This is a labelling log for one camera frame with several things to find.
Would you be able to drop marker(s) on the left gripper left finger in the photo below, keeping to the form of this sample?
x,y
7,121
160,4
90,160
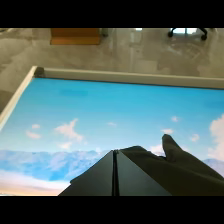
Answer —
x,y
96,180

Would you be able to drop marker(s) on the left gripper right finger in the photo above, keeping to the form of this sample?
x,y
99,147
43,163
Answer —
x,y
136,181

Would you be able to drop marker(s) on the black garment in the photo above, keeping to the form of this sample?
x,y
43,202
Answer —
x,y
186,173

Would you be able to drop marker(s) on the brown wooden furniture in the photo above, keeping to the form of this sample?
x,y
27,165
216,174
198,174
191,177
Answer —
x,y
75,36

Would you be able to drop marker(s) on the black office chair base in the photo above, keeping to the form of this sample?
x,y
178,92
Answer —
x,y
188,33

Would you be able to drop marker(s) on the silver frame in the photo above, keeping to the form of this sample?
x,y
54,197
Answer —
x,y
100,76

